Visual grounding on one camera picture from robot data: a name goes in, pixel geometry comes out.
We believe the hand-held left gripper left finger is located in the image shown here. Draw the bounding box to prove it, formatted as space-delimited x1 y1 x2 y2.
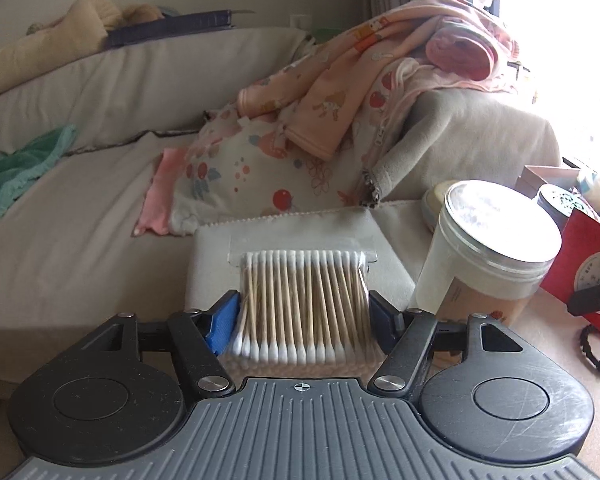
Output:
107 290 241 399

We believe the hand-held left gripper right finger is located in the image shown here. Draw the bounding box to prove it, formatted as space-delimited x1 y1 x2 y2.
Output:
367 290 525 404

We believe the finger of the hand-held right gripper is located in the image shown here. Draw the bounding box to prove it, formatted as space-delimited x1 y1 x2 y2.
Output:
567 275 600 317

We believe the cotton swab pack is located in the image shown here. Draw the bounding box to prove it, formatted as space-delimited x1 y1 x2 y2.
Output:
222 232 383 377

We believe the pink cardboard box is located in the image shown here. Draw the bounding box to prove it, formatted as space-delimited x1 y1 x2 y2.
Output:
517 164 583 200

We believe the red printed box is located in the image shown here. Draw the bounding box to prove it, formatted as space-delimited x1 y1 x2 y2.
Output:
539 205 600 330

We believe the beige folded cloth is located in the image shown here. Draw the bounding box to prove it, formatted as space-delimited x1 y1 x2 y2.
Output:
186 207 417 313

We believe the green lid glass jar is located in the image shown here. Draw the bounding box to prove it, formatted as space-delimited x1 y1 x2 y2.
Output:
536 183 599 224

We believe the clear plastic powder jar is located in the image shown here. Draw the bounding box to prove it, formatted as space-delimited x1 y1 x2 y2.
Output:
409 180 564 328

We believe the round cream tin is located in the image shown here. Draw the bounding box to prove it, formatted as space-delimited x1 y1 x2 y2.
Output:
421 180 463 235

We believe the small pink cloth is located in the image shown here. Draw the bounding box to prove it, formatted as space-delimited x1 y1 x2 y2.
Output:
132 147 193 237

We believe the pink printed garment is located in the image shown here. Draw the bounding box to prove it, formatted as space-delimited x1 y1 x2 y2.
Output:
237 0 523 162

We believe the green towel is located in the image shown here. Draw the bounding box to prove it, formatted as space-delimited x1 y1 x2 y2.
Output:
0 124 79 227

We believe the dark flat book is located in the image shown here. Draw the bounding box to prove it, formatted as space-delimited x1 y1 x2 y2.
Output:
105 9 257 51

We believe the beige plush toy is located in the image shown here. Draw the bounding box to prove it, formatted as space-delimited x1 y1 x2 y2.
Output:
0 0 164 96

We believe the black bead bracelet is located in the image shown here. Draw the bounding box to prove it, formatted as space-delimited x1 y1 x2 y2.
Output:
580 323 600 375

